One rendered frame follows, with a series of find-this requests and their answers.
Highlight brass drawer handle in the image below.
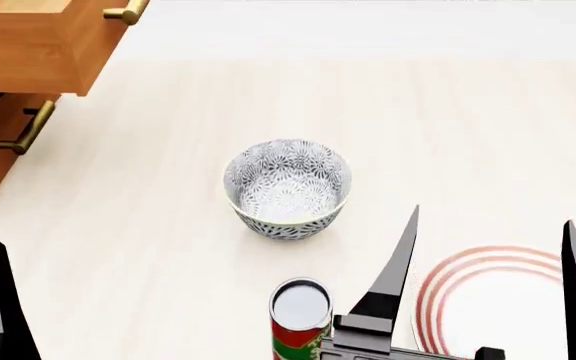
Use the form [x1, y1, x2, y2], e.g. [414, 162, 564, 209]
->
[0, 99, 57, 156]
[103, 0, 151, 27]

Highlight red green tin can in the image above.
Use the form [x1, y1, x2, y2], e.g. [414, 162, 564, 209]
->
[268, 276, 335, 360]

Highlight open wooden drawer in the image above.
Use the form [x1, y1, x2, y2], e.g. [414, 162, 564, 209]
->
[0, 0, 143, 98]

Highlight white plate red rings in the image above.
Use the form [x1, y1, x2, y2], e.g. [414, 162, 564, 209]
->
[411, 245, 576, 360]

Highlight black white floral bowl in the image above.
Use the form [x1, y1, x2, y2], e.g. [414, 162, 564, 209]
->
[222, 138, 354, 240]

